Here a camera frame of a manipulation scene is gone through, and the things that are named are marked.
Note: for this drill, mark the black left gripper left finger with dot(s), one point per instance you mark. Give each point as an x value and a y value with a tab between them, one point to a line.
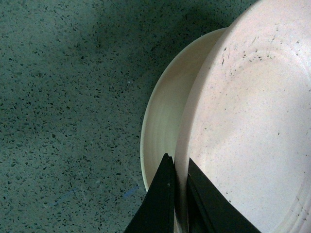
156	213

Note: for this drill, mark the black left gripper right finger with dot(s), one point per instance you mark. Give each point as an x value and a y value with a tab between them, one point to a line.
208	210

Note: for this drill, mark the pink plate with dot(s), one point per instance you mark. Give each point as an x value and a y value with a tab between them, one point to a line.
247	120

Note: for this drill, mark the cream plate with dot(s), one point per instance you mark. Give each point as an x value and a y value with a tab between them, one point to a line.
160	127

